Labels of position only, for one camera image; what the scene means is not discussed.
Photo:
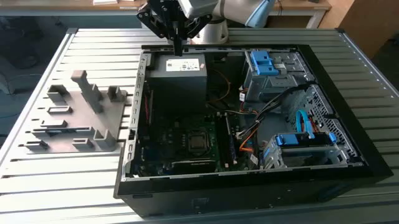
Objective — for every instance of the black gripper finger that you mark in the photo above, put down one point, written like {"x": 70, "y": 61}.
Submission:
{"x": 154, "y": 25}
{"x": 196, "y": 26}

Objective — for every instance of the blue-green RAM stick with label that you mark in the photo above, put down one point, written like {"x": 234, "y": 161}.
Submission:
{"x": 58, "y": 131}

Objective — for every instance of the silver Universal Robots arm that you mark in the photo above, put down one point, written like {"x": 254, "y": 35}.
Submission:
{"x": 214, "y": 32}

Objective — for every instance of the black RAM slot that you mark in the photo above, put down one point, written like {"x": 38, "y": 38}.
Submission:
{"x": 220, "y": 140}

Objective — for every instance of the white box on desk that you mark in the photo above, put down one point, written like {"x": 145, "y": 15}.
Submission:
{"x": 104, "y": 2}

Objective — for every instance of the grey power supply unit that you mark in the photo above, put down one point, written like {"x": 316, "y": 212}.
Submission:
{"x": 177, "y": 88}

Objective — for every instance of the grey metal drive cage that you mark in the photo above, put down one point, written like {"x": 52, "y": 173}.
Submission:
{"x": 280, "y": 81}

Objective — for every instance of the grey parts rack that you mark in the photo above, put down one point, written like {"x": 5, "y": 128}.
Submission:
{"x": 80, "y": 112}

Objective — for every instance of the black office chair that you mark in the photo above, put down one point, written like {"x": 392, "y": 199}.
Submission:
{"x": 18, "y": 46}

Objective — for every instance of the dark green motherboard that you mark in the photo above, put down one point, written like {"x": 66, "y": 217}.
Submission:
{"x": 164, "y": 140}

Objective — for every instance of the silver CPU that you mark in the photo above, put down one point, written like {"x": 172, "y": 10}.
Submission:
{"x": 196, "y": 142}

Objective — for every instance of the black CPU socket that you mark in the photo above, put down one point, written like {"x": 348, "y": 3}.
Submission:
{"x": 197, "y": 152}

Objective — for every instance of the wooden cabinet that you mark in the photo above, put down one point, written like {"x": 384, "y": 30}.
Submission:
{"x": 367, "y": 23}

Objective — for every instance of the blue disk carrier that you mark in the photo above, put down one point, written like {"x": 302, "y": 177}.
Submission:
{"x": 265, "y": 156}
{"x": 289, "y": 140}

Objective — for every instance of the black graphics card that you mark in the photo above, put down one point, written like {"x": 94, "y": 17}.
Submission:
{"x": 192, "y": 166}

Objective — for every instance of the grey metal disk bay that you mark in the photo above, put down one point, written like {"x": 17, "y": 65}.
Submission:
{"x": 310, "y": 151}

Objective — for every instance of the black open PC case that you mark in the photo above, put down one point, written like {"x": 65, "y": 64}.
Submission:
{"x": 249, "y": 193}

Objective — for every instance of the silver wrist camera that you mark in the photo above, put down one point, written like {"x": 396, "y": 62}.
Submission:
{"x": 196, "y": 8}

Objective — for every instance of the blue drive latch bracket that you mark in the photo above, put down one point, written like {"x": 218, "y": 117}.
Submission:
{"x": 260, "y": 61}

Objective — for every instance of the wooden desk with white frame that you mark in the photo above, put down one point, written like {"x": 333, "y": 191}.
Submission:
{"x": 296, "y": 6}

